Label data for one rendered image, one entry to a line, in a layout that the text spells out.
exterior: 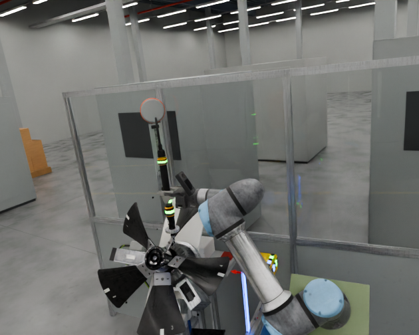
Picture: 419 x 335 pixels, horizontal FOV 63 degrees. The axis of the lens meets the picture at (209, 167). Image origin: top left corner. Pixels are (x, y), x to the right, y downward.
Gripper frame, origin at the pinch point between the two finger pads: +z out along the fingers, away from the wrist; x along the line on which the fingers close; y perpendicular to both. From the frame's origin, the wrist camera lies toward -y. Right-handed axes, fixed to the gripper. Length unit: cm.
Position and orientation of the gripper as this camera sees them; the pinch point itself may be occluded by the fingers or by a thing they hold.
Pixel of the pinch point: (161, 190)
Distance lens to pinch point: 162.8
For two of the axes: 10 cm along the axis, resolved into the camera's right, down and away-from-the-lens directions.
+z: -9.1, -0.2, 4.2
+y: 1.0, 9.6, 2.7
